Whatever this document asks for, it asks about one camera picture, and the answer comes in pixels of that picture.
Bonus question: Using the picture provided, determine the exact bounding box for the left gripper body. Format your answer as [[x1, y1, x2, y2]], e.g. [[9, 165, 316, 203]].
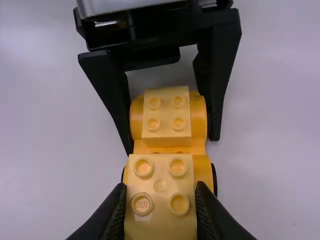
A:
[[73, 0, 236, 73]]

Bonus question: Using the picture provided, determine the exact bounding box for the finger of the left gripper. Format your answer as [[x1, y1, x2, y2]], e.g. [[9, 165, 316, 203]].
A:
[[193, 8, 242, 142], [77, 49, 134, 155]]

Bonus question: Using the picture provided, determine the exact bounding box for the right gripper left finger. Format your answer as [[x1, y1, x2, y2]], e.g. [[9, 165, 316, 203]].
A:
[[66, 182, 128, 240]]

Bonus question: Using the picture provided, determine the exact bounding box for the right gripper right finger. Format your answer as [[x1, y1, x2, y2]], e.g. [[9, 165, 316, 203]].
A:
[[194, 181, 256, 240]]

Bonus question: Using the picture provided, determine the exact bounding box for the yellow toy car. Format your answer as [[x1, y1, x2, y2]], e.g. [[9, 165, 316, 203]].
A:
[[121, 85, 219, 240]]

